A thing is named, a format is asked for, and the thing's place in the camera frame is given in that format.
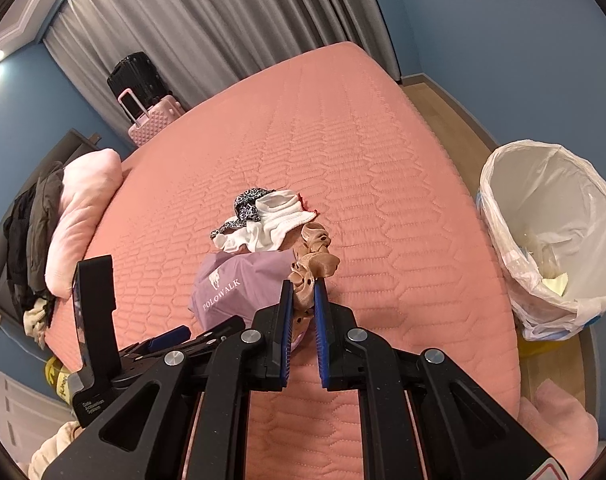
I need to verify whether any beige garment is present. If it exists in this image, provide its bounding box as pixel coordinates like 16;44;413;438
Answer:
23;297;56;349

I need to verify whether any yellow printed bag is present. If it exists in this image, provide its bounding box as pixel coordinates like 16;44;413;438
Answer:
44;357;81;404

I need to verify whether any black hard-shell suitcase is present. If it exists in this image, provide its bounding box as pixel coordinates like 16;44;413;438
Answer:
107;51;166;111

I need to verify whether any pink quilted bed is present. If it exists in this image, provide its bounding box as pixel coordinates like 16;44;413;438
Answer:
45;41;526;480

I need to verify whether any pink hard-shell suitcase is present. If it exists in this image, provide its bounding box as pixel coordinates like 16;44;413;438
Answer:
117;88;191;148

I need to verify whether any pale pink fleece cloth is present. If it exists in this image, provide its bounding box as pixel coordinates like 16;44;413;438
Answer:
30;420;84;480

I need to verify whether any purple drawstring bag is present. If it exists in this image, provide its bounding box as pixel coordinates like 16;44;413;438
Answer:
189;251;314;356

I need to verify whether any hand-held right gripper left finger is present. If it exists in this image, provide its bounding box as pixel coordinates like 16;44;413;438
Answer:
42;280;292;480

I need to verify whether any pale pink fluffy pillow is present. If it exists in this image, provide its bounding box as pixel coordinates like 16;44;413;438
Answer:
44;149;124;297

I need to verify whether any tan spotted scrunchie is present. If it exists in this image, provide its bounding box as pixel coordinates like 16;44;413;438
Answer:
289;221;342;322

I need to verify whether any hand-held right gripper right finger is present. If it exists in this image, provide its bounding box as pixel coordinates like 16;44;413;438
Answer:
313;279;571;480

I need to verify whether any white cloth garment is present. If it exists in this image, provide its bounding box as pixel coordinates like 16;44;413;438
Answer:
222;221;264;254
255;192;318;252

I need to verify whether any trash bin with white liner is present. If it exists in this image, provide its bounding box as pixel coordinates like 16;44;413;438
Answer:
478;141;606;343

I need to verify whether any dark olive jacket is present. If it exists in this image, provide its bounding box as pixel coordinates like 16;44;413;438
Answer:
27;161;66;292

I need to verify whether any grey curtain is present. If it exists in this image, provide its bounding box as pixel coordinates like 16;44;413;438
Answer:
42;0;401;141

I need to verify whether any black garment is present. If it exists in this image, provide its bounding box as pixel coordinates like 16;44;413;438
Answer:
3;185;40;307

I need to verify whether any black white leopard cloth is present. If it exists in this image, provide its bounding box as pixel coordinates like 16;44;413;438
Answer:
211;186;278;241

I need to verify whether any pale yellow scrap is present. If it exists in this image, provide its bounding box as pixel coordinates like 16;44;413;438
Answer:
520;245;572;302

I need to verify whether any white panelled cabinet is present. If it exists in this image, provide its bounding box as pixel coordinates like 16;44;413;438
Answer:
0;360;58;442

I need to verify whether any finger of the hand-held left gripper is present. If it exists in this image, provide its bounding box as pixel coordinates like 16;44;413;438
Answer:
189;316;248;356
144;325;194;355

